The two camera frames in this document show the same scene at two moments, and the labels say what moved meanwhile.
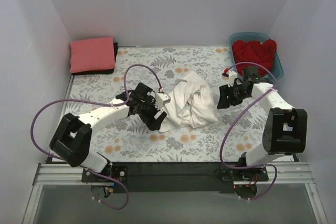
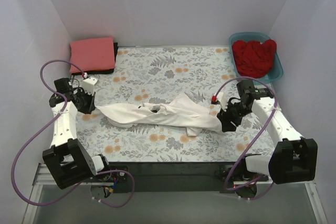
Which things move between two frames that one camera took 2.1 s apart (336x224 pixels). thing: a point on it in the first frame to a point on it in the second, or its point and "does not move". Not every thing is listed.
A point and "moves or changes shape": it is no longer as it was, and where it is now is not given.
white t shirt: [191, 104] moves or changes shape
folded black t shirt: [104, 71] does not move
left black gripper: [151, 115] to [87, 102]
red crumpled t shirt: [263, 53] does not move
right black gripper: [230, 95] to [230, 116]
